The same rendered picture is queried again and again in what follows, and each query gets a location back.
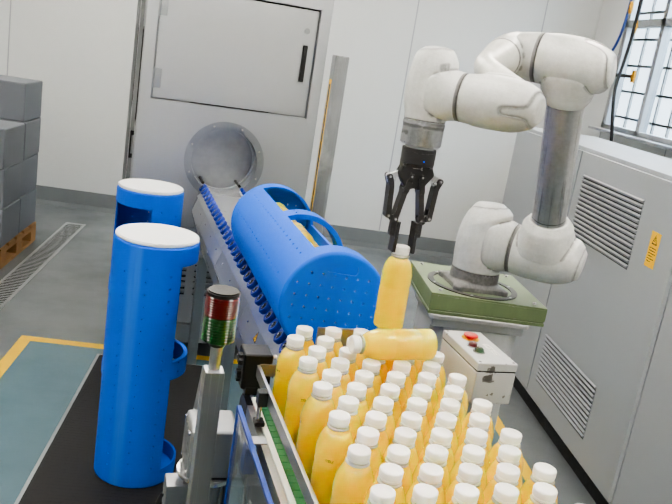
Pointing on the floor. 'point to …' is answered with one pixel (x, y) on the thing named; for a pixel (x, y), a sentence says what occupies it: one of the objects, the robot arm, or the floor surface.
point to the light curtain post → (328, 137)
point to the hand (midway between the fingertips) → (403, 236)
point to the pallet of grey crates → (18, 163)
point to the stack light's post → (205, 435)
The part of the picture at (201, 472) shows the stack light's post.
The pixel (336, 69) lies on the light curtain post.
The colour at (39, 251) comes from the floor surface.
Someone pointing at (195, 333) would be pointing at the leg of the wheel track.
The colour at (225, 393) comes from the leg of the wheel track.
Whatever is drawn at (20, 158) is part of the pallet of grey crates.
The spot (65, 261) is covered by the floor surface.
